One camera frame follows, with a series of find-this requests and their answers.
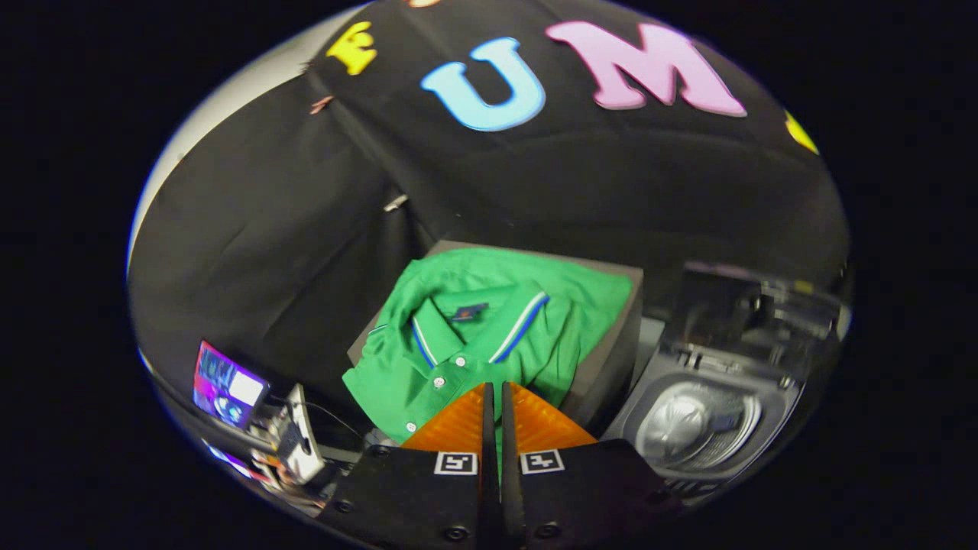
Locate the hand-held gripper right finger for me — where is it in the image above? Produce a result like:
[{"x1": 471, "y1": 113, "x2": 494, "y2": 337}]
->
[{"x1": 500, "y1": 381, "x2": 686, "y2": 550}]

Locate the green polo shirt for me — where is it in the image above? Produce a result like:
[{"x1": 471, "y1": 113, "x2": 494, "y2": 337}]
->
[{"x1": 342, "y1": 248, "x2": 635, "y2": 474}]

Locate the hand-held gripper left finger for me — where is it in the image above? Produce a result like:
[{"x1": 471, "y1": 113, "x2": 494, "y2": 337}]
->
[{"x1": 316, "y1": 382, "x2": 503, "y2": 550}]

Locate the grey washing machine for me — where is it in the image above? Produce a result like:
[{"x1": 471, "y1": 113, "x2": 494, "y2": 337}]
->
[{"x1": 600, "y1": 317, "x2": 812, "y2": 506}]

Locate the white device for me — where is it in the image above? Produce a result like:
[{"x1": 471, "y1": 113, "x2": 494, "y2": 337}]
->
[{"x1": 277, "y1": 382, "x2": 327, "y2": 484}]

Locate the lit computer monitor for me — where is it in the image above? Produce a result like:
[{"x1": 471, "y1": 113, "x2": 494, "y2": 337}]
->
[{"x1": 191, "y1": 340, "x2": 270, "y2": 430}]

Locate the grey box stand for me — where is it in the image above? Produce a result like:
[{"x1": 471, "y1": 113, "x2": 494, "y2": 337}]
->
[{"x1": 348, "y1": 239, "x2": 644, "y2": 429}]

